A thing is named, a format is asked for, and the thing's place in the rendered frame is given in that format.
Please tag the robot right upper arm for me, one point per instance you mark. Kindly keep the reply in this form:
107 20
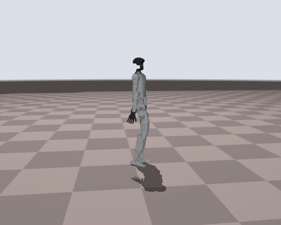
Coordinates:
135 79

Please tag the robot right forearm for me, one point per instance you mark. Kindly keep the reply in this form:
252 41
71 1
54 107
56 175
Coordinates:
135 101

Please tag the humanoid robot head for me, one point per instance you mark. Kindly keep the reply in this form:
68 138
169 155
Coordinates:
139 61

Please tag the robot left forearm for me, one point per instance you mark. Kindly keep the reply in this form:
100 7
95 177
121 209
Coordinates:
145 98

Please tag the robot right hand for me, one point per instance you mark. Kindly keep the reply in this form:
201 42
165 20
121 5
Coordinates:
132 117

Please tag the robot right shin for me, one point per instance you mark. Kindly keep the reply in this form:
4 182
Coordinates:
139 147

